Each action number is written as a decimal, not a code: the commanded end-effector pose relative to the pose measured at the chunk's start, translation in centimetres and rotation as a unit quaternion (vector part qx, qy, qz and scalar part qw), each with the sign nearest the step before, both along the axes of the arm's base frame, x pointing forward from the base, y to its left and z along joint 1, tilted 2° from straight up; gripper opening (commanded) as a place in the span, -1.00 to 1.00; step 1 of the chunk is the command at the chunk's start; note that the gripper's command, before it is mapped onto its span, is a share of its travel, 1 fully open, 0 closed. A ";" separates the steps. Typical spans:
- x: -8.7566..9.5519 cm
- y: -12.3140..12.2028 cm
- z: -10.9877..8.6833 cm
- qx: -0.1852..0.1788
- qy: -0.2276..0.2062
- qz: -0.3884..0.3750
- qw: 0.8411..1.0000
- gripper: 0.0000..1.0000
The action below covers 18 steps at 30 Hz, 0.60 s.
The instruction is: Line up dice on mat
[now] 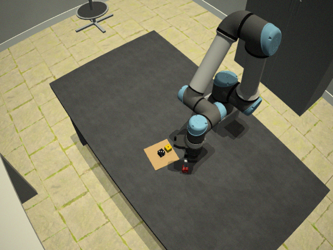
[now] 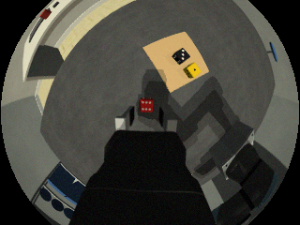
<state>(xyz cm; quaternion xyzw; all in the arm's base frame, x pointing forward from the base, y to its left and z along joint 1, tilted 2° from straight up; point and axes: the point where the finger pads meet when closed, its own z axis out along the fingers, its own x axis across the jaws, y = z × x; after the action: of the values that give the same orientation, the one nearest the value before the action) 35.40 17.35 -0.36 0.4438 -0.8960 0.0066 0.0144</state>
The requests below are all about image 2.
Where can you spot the black die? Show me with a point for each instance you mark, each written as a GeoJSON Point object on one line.
{"type": "Point", "coordinates": [180, 56]}

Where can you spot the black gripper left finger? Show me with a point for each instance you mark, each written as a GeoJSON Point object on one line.
{"type": "Point", "coordinates": [125, 121]}

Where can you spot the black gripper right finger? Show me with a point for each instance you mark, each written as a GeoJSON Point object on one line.
{"type": "Point", "coordinates": [167, 122]}

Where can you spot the red die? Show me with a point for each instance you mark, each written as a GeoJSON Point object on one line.
{"type": "Point", "coordinates": [146, 105]}

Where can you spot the yellow die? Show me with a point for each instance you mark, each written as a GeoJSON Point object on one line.
{"type": "Point", "coordinates": [192, 70]}

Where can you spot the tan square mat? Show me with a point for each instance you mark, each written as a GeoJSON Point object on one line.
{"type": "Point", "coordinates": [161, 54]}

